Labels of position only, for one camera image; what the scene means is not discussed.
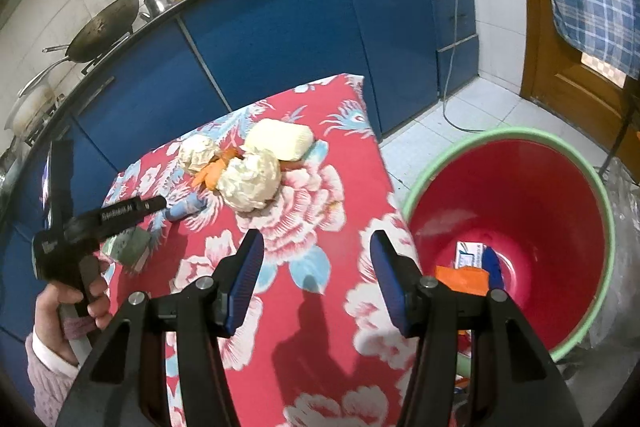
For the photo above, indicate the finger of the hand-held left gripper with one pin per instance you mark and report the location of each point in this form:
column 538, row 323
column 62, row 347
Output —
column 150, row 206

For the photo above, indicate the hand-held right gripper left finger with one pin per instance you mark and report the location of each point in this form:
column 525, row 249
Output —
column 245, row 277

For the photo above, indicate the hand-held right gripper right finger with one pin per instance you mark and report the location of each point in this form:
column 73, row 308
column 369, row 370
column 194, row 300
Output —
column 390, row 277

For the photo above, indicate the orange plastic bag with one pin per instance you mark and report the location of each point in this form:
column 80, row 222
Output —
column 460, row 279

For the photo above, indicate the white medicine box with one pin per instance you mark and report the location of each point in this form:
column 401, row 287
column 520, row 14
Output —
column 470, row 252

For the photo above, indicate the blue scrubbing sponge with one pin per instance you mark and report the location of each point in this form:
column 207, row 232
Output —
column 492, row 269

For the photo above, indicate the red bucket with green rim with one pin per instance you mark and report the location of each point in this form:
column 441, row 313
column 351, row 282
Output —
column 525, row 207

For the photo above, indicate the person's left forearm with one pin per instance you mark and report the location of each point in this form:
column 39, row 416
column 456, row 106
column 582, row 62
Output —
column 47, row 392

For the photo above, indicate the person's left hand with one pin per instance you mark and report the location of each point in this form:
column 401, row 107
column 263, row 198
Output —
column 50, row 322

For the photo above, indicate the green tea box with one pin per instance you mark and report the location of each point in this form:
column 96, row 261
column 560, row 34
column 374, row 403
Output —
column 127, row 247

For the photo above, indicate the crumpled paper ball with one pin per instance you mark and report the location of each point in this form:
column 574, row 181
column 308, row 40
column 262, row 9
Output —
column 197, row 152
column 250, row 182

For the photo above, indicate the red floral tablecloth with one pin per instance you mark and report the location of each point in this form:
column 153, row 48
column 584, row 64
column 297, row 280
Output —
column 310, row 217

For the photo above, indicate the white cooking pot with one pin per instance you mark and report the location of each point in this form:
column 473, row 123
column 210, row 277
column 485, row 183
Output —
column 30, row 112

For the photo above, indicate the white crumpled cloth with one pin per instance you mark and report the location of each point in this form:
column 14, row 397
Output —
column 280, row 137

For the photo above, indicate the black wok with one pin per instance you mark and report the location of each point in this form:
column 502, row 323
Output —
column 100, row 29

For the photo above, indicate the blue kitchen cabinet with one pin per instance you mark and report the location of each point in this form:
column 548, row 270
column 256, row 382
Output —
column 275, row 32

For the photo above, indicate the wooden door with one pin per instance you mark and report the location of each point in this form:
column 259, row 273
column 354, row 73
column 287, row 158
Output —
column 550, row 82

